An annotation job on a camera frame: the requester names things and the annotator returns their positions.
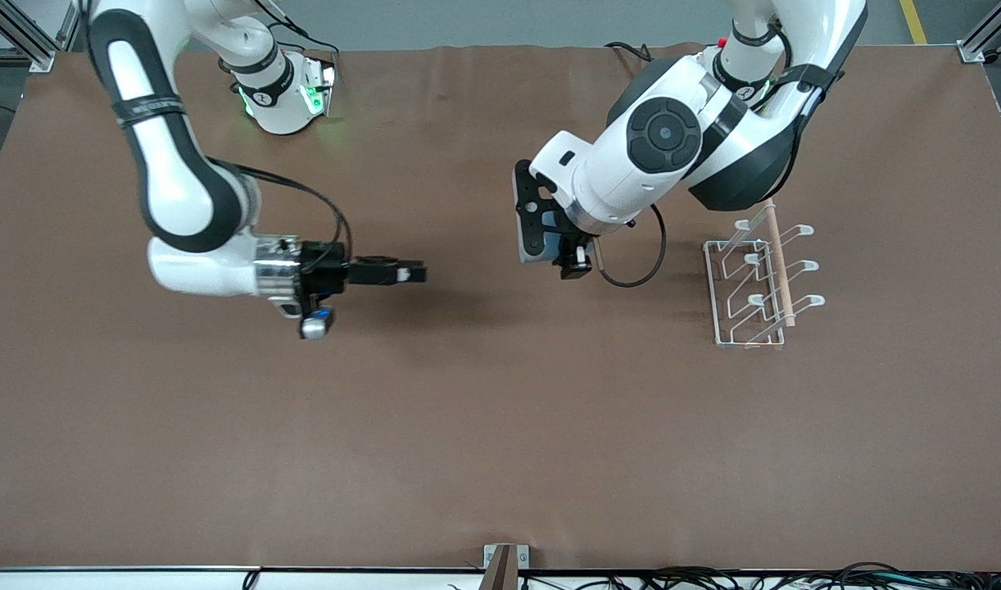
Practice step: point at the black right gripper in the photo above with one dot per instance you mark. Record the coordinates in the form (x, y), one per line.
(322, 264)

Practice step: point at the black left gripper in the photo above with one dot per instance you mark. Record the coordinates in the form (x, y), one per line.
(572, 248)

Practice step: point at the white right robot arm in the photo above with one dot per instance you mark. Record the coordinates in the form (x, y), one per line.
(173, 188)

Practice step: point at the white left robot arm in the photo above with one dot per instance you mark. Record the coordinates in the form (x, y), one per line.
(631, 164)

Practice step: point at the brown table cover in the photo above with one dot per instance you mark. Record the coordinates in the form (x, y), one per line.
(500, 410)

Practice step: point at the grey metal bracket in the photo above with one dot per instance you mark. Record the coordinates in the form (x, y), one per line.
(521, 557)

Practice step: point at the brown camera mount bar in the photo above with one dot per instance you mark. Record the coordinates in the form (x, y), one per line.
(500, 574)

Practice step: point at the aluminium frame post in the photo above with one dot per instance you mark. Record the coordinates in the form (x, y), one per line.
(33, 51)
(971, 53)

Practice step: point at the white table edge rail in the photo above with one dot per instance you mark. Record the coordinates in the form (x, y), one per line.
(99, 582)

